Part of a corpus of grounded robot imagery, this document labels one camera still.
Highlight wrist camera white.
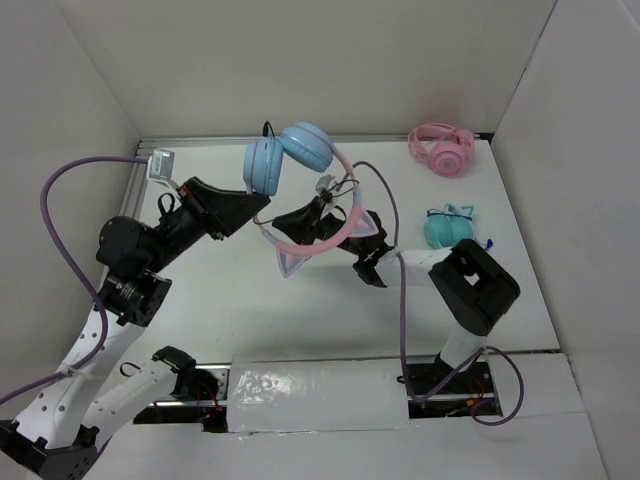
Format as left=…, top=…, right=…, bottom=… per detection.
left=315, top=174, right=336, bottom=202
left=146, top=149, right=177, bottom=189

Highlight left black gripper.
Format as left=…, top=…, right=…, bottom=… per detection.
left=143, top=176, right=269, bottom=274

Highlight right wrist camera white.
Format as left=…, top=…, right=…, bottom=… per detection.
left=315, top=174, right=336, bottom=202

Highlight white sheet over base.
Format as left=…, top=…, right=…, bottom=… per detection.
left=227, top=359, right=409, bottom=434

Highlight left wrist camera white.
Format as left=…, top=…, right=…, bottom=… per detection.
left=146, top=149, right=177, bottom=189

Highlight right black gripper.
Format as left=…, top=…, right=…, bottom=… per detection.
left=272, top=195, right=366, bottom=257

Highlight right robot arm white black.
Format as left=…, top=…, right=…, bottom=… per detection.
left=338, top=210, right=521, bottom=392

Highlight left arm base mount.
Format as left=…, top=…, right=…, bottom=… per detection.
left=133, top=364, right=230, bottom=433

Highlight teal white cat-ear headphones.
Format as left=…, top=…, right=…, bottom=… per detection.
left=423, top=203, right=494, bottom=251

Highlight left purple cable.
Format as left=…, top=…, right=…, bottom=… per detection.
left=0, top=155, right=151, bottom=406

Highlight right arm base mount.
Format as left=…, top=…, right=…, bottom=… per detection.
left=408, top=361, right=502, bottom=420

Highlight blue pink cat-ear headphones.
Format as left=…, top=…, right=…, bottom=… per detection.
left=243, top=122, right=380, bottom=278

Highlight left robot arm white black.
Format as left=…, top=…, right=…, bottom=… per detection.
left=1, top=177, right=270, bottom=479

